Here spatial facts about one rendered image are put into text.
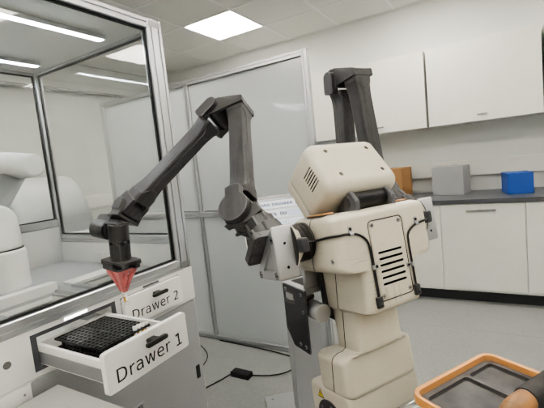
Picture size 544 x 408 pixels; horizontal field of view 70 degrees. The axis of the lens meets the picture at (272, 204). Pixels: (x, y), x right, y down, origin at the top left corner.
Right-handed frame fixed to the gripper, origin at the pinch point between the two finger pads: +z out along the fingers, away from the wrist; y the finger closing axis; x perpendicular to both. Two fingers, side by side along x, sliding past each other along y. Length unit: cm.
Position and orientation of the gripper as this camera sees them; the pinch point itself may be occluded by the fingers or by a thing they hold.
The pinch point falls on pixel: (123, 289)
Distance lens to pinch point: 123.6
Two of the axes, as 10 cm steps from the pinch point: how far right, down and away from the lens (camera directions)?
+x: 5.3, -1.5, 8.3
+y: 8.5, 0.7, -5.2
